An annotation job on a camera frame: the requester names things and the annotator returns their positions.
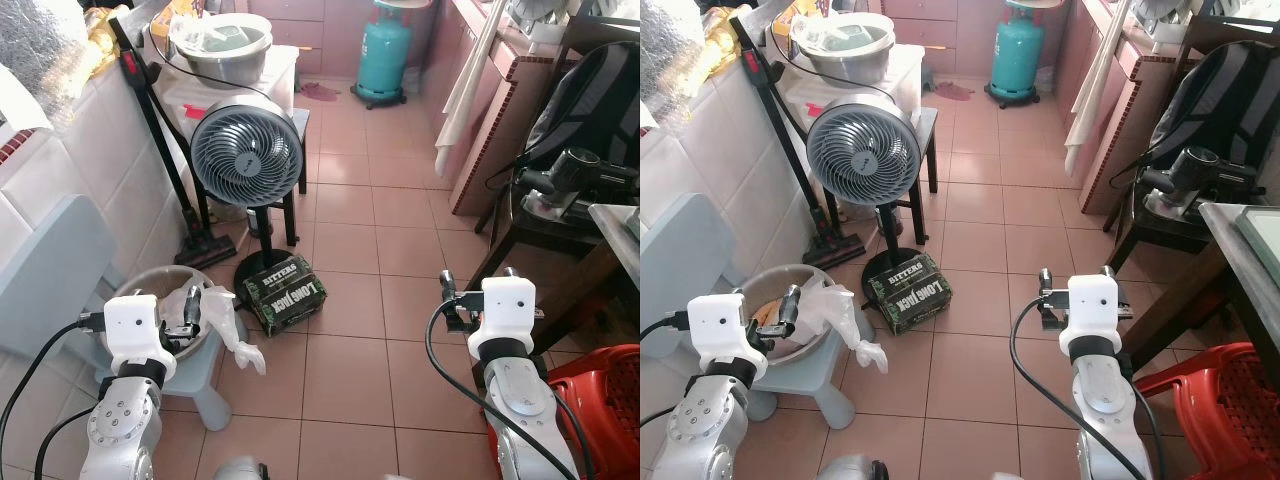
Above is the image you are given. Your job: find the stainless steel bowl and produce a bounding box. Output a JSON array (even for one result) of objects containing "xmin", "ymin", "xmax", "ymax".
[
  {"xmin": 105, "ymin": 265, "xmax": 229, "ymax": 363},
  {"xmin": 740, "ymin": 263, "xmax": 846, "ymax": 366}
]

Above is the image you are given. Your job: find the white plastic bag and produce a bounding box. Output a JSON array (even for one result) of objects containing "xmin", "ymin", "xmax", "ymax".
[
  {"xmin": 790, "ymin": 280, "xmax": 889, "ymax": 376},
  {"xmin": 160, "ymin": 285, "xmax": 268, "ymax": 376}
]

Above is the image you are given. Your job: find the black stick vacuum cleaner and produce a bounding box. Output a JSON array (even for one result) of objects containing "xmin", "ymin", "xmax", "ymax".
[
  {"xmin": 728, "ymin": 15, "xmax": 869, "ymax": 269},
  {"xmin": 108, "ymin": 12, "xmax": 238, "ymax": 269}
]

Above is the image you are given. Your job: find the pale blue small stool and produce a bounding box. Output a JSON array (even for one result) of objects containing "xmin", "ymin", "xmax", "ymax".
[
  {"xmin": 95, "ymin": 320, "xmax": 251, "ymax": 431},
  {"xmin": 740, "ymin": 320, "xmax": 876, "ymax": 421}
]

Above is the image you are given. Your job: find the black printed carton box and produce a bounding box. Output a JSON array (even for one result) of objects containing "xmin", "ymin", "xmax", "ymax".
[
  {"xmin": 243, "ymin": 255, "xmax": 328, "ymax": 336},
  {"xmin": 868, "ymin": 262, "xmax": 953, "ymax": 336}
]

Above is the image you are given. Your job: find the grey-blue plastic chair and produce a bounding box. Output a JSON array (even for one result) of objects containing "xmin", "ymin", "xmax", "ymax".
[
  {"xmin": 640, "ymin": 193, "xmax": 736, "ymax": 351},
  {"xmin": 0, "ymin": 195, "xmax": 121, "ymax": 361}
]

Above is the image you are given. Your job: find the grey-topped dark wooden table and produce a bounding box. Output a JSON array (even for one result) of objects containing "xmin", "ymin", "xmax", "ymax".
[
  {"xmin": 470, "ymin": 200, "xmax": 641, "ymax": 356},
  {"xmin": 1105, "ymin": 200, "xmax": 1280, "ymax": 391}
]

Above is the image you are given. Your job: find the grey robot left leg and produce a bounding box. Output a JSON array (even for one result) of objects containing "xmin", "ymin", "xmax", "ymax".
[
  {"xmin": 820, "ymin": 455, "xmax": 891, "ymax": 480},
  {"xmin": 213, "ymin": 457, "xmax": 271, "ymax": 480}
]

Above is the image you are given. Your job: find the pink kitchen counter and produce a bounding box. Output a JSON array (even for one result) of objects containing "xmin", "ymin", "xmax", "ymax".
[
  {"xmin": 450, "ymin": 0, "xmax": 586, "ymax": 216},
  {"xmin": 1075, "ymin": 0, "xmax": 1201, "ymax": 216}
]

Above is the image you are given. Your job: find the red plastic stool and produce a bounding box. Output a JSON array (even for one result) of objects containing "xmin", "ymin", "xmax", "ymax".
[
  {"xmin": 490, "ymin": 345, "xmax": 641, "ymax": 480},
  {"xmin": 1135, "ymin": 342, "xmax": 1280, "ymax": 480}
]

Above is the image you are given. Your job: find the grey round standing fan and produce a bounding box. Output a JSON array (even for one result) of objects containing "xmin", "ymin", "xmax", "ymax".
[
  {"xmin": 807, "ymin": 103, "xmax": 926, "ymax": 301},
  {"xmin": 190, "ymin": 95, "xmax": 306, "ymax": 301}
]

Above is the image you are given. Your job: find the black handheld vacuum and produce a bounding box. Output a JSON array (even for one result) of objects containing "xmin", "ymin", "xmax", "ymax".
[
  {"xmin": 1140, "ymin": 145, "xmax": 1251, "ymax": 216},
  {"xmin": 515, "ymin": 148, "xmax": 638, "ymax": 216}
]

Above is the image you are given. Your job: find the white rolled sheet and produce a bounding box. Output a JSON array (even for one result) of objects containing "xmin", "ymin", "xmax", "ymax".
[
  {"xmin": 435, "ymin": 0, "xmax": 521, "ymax": 181},
  {"xmin": 1062, "ymin": 0, "xmax": 1141, "ymax": 179}
]

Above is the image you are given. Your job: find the white covered box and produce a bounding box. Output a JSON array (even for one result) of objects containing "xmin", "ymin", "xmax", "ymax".
[
  {"xmin": 770, "ymin": 45, "xmax": 926, "ymax": 131},
  {"xmin": 150, "ymin": 45, "xmax": 301, "ymax": 136}
]

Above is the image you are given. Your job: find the pale green cutting board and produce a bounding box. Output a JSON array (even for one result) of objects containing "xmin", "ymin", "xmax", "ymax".
[{"xmin": 1232, "ymin": 203, "xmax": 1280, "ymax": 269}]

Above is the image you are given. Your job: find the teal gas cylinder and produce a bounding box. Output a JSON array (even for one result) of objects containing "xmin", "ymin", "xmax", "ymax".
[
  {"xmin": 985, "ymin": 0, "xmax": 1046, "ymax": 109},
  {"xmin": 350, "ymin": 0, "xmax": 409, "ymax": 109}
]

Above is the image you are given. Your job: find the black backpack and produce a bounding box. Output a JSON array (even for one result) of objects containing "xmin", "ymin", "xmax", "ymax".
[
  {"xmin": 525, "ymin": 40, "xmax": 641, "ymax": 176},
  {"xmin": 1150, "ymin": 40, "xmax": 1280, "ymax": 171}
]

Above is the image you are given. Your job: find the large metal basin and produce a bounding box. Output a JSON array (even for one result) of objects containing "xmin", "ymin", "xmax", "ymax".
[
  {"xmin": 790, "ymin": 13, "xmax": 898, "ymax": 86},
  {"xmin": 168, "ymin": 13, "xmax": 273, "ymax": 86}
]

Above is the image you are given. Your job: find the yellow plastic bag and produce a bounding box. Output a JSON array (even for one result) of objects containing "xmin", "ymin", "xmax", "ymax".
[
  {"xmin": 85, "ymin": 5, "xmax": 136, "ymax": 81},
  {"xmin": 705, "ymin": 5, "xmax": 756, "ymax": 76}
]

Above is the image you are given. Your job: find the silver foil sheet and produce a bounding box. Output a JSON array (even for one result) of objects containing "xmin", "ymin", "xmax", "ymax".
[
  {"xmin": 640, "ymin": 0, "xmax": 721, "ymax": 111},
  {"xmin": 0, "ymin": 0, "xmax": 101, "ymax": 131}
]

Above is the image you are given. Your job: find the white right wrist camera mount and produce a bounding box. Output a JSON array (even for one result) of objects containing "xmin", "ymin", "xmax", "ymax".
[
  {"xmin": 468, "ymin": 277, "xmax": 538, "ymax": 363},
  {"xmin": 1060, "ymin": 275, "xmax": 1121, "ymax": 363}
]

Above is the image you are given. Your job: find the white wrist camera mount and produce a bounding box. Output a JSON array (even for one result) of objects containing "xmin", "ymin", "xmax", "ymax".
[
  {"xmin": 468, "ymin": 277, "xmax": 538, "ymax": 363},
  {"xmin": 1060, "ymin": 275, "xmax": 1121, "ymax": 363},
  {"xmin": 688, "ymin": 293, "xmax": 769, "ymax": 383},
  {"xmin": 103, "ymin": 293, "xmax": 179, "ymax": 386}
]

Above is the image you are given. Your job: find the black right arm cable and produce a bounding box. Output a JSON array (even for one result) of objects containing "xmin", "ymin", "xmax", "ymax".
[
  {"xmin": 1008, "ymin": 298, "xmax": 1151, "ymax": 480},
  {"xmin": 428, "ymin": 298, "xmax": 593, "ymax": 480}
]

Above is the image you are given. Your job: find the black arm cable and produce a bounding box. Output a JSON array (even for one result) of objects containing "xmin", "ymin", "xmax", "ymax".
[
  {"xmin": 0, "ymin": 312, "xmax": 106, "ymax": 480},
  {"xmin": 428, "ymin": 298, "xmax": 593, "ymax": 480},
  {"xmin": 1008, "ymin": 298, "xmax": 1151, "ymax": 480},
  {"xmin": 640, "ymin": 310, "xmax": 693, "ymax": 346}
]

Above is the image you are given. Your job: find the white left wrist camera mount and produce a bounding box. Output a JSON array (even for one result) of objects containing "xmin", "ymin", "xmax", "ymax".
[
  {"xmin": 688, "ymin": 293, "xmax": 769, "ymax": 383},
  {"xmin": 103, "ymin": 293, "xmax": 179, "ymax": 386}
]

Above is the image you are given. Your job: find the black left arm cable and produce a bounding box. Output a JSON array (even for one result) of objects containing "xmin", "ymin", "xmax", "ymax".
[
  {"xmin": 0, "ymin": 312, "xmax": 106, "ymax": 480},
  {"xmin": 640, "ymin": 310, "xmax": 693, "ymax": 346}
]

